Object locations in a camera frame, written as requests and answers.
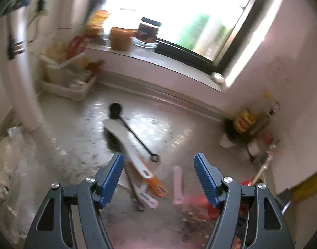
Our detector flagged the white plastic bin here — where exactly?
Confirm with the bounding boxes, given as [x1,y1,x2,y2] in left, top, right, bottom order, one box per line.
[39,52,98,101]

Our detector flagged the red blurred object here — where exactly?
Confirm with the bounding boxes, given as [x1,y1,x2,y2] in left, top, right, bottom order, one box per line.
[183,194,221,220]

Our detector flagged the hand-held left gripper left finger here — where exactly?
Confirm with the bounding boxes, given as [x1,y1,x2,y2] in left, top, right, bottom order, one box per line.
[23,153,125,249]

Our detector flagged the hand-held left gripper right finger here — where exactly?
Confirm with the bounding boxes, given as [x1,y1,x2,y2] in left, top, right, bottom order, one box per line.
[193,153,295,249]

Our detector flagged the clear plastic bag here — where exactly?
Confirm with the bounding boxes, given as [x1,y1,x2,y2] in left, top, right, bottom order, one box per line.
[0,126,45,239]

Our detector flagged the white pipe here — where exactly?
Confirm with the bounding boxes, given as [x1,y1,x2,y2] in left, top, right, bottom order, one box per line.
[0,5,46,133]

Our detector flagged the beige stick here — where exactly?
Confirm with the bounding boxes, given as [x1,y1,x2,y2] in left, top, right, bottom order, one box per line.
[253,150,273,185]

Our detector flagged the yellow cap vinegar bottle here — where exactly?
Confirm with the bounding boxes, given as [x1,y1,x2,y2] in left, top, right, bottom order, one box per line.
[225,91,273,142]

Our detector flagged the orange handled serrated knife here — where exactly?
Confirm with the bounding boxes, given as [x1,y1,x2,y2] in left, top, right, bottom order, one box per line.
[126,161,168,196]

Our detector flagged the steel oil bottle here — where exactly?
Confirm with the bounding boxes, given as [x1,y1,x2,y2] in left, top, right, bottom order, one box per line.
[252,101,281,135]

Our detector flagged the yellow wooden board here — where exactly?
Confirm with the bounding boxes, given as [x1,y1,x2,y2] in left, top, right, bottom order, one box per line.
[291,171,317,203]

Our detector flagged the black plastic spoon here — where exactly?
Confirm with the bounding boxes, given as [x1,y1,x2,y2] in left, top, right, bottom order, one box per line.
[109,102,160,164]

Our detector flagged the black framed window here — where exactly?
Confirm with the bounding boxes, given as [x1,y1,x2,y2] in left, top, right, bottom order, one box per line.
[104,0,290,76]

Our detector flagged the black lid jar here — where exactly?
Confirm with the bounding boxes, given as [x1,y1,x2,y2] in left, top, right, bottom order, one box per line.
[131,17,161,48]

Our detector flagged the yellow item in bin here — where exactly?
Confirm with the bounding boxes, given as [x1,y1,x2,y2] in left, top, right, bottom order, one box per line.
[49,45,68,60]

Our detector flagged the white rice paddle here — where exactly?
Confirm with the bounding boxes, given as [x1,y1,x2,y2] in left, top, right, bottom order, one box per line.
[103,118,152,179]

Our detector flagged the plastic jar with orange contents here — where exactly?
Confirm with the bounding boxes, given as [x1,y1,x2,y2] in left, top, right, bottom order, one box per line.
[110,26,137,52]

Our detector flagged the small white plastic spoon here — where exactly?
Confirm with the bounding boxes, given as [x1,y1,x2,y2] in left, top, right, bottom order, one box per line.
[131,180,159,209]

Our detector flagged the brown handled tool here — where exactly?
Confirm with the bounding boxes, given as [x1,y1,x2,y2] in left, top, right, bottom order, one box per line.
[84,60,104,79]

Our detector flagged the white jar with red lid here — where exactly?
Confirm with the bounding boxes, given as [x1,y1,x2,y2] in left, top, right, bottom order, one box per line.
[247,131,274,157]

